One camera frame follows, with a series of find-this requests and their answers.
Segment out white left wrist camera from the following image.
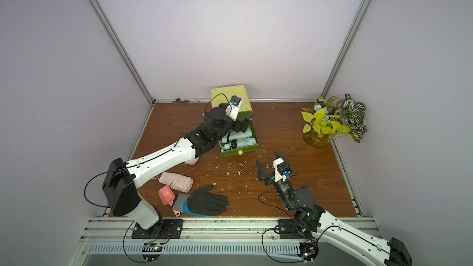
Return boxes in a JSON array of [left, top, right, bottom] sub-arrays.
[[227, 96, 243, 121]]

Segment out left small circuit board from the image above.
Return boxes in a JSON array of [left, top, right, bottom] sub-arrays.
[[141, 242, 163, 262]]

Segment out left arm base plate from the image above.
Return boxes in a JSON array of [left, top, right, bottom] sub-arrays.
[[131, 219, 184, 240]]

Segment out right small circuit board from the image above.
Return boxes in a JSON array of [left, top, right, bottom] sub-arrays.
[[299, 240, 319, 263]]

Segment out black blue work glove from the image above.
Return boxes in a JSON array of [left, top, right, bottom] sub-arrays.
[[172, 185, 229, 217]]

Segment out small circuit board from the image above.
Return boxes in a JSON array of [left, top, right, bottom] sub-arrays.
[[141, 242, 163, 262], [299, 240, 319, 263]]

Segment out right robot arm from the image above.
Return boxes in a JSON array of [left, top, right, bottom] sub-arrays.
[[256, 152, 413, 266]]

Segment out green pink drawer cabinet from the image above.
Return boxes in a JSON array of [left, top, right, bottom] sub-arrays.
[[210, 85, 253, 120]]

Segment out dark green drawer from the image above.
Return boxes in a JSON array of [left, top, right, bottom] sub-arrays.
[[219, 121, 259, 157]]

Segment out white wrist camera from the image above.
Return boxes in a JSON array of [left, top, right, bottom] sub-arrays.
[[273, 158, 291, 183], [227, 96, 243, 121]]

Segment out green artificial plant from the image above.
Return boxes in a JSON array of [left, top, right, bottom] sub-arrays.
[[301, 94, 368, 143]]

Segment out aluminium front rail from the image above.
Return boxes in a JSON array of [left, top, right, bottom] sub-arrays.
[[79, 217, 381, 256]]

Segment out amber glass plant vase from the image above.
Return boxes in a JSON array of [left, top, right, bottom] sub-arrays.
[[303, 130, 335, 149]]

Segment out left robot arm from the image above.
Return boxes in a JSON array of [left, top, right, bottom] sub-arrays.
[[102, 103, 240, 229]]

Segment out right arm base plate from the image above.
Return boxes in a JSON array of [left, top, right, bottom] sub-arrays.
[[277, 219, 312, 240]]

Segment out pink plastic scoop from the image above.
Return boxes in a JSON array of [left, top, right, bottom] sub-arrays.
[[158, 185, 181, 217]]

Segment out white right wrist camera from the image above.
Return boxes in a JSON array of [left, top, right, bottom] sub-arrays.
[[273, 158, 291, 183]]

